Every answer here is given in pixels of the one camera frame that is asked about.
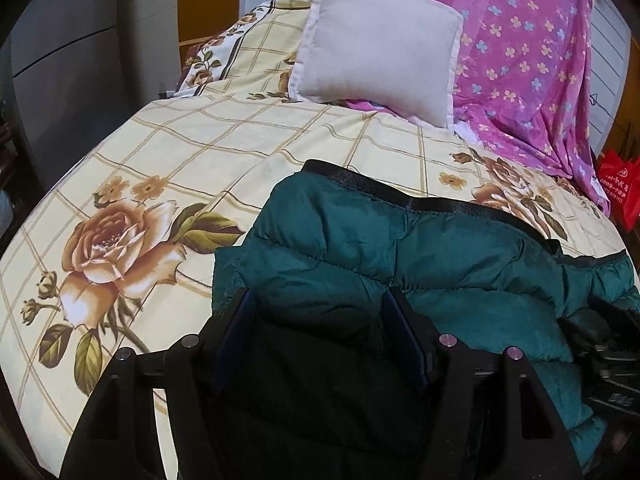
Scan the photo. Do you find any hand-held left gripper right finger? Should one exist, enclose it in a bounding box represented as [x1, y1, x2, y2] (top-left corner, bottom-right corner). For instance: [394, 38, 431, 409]
[382, 287, 583, 480]

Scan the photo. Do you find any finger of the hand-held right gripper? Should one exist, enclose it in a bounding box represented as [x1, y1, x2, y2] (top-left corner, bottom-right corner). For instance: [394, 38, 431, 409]
[556, 296, 640, 361]

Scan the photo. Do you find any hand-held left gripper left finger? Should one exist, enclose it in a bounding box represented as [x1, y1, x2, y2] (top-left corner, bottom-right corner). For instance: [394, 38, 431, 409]
[60, 287, 251, 480]

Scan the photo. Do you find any teal puffer jacket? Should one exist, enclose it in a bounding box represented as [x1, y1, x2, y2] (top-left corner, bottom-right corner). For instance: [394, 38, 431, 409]
[212, 159, 640, 480]

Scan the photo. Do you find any red shopping bag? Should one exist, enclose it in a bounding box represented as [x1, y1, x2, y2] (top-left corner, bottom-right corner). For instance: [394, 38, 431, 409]
[597, 147, 640, 233]

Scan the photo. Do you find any floral checked bed sheet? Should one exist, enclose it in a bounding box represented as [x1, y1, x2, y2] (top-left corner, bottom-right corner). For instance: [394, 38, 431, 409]
[0, 0, 633, 480]

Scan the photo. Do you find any pink floral sheet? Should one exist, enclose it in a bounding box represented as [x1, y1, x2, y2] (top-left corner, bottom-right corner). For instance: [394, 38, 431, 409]
[342, 0, 612, 216]

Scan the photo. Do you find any white square pillow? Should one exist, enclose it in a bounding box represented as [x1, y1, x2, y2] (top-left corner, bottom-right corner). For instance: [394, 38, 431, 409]
[288, 0, 465, 130]

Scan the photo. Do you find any grey wardrobe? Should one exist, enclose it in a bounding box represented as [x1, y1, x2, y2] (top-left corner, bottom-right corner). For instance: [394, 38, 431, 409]
[10, 0, 181, 171]

